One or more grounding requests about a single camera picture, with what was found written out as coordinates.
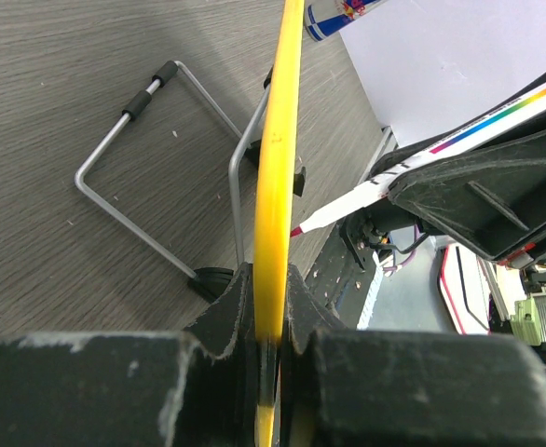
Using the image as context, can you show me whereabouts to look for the metal wire whiteboard stand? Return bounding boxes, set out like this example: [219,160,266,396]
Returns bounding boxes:
[74,61,271,281]

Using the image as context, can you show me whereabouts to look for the right whiteboard foot clip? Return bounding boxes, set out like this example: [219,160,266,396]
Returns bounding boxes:
[293,167,307,197]

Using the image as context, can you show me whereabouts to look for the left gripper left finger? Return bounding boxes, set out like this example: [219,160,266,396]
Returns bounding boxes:
[0,264,257,446]

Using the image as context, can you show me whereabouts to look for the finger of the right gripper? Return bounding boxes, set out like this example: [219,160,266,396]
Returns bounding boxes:
[368,72,546,179]

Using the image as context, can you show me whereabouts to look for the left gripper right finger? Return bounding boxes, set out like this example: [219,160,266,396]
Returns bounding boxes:
[280,267,546,446]

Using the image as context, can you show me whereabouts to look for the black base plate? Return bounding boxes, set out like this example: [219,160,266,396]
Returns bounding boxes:
[306,225,376,330]

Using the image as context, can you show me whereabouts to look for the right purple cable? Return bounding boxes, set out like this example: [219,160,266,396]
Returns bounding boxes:
[377,225,423,280]

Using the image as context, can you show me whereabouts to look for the yellow framed whiteboard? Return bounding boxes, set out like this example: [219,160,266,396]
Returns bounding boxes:
[253,1,305,446]

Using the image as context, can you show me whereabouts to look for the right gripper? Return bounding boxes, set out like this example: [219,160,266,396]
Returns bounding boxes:
[388,129,546,269]

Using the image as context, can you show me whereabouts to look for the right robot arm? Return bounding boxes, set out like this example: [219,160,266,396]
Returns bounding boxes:
[347,111,546,268]

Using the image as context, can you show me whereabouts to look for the energy drink can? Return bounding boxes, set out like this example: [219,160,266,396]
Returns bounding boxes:
[304,0,386,42]

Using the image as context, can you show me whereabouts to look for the white cable duct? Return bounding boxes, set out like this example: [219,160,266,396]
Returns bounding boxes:
[357,267,384,330]

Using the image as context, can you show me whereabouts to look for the pink capped marker pen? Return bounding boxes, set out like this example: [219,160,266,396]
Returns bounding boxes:
[290,82,546,237]

